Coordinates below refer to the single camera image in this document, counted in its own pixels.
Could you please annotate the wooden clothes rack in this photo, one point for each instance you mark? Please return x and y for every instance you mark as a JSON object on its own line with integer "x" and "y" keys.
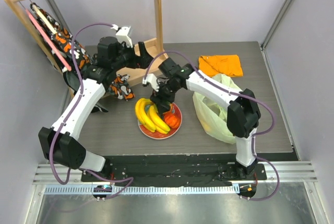
{"x": 25, "y": 71}

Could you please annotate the slotted cable duct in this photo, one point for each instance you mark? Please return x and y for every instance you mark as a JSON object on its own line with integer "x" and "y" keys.
{"x": 94, "y": 189}

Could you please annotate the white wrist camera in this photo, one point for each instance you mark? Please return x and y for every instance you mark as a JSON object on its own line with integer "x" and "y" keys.
{"x": 123, "y": 34}
{"x": 151, "y": 80}

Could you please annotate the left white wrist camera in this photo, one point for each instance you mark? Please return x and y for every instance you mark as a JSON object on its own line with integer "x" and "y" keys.
{"x": 123, "y": 34}

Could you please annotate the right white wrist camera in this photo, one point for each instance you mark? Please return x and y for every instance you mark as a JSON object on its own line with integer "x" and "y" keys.
{"x": 151, "y": 80}

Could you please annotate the fake yellow fruit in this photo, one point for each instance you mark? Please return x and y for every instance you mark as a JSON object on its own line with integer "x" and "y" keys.
{"x": 207, "y": 128}

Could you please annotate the orange patterned garment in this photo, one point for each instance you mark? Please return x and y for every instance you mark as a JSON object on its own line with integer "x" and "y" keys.
{"x": 119, "y": 86}

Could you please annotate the orange folded cloth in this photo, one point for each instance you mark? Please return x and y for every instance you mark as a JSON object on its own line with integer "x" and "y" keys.
{"x": 229, "y": 65}

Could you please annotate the pale yellow plastic bag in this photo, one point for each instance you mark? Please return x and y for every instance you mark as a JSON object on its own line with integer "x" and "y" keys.
{"x": 216, "y": 116}

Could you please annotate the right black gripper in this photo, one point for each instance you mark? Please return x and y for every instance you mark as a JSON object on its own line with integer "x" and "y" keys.
{"x": 159, "y": 99}

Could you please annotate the red and teal plate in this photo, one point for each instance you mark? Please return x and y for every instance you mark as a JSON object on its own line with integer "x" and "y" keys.
{"x": 156, "y": 134}

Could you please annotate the fake yellow bananas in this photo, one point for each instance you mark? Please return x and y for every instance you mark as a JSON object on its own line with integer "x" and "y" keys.
{"x": 142, "y": 116}
{"x": 160, "y": 125}

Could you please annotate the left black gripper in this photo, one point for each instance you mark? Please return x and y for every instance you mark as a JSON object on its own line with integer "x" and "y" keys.
{"x": 141, "y": 62}

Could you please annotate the fake orange fruit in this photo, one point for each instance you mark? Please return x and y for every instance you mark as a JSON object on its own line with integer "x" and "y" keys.
{"x": 172, "y": 120}

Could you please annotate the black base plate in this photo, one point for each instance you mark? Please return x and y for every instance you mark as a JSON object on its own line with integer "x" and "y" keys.
{"x": 194, "y": 170}

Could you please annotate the cream clothes hanger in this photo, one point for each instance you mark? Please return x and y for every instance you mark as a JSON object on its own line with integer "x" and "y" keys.
{"x": 44, "y": 19}

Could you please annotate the aluminium frame rail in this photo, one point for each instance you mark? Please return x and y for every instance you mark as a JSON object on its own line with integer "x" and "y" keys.
{"x": 56, "y": 11}

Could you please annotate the pink clothes hanger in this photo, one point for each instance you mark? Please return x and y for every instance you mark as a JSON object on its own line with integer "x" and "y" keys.
{"x": 66, "y": 67}

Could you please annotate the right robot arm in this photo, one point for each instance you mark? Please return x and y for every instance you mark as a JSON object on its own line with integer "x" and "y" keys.
{"x": 243, "y": 113}

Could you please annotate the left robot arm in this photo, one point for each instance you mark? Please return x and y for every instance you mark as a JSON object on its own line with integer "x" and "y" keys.
{"x": 60, "y": 143}

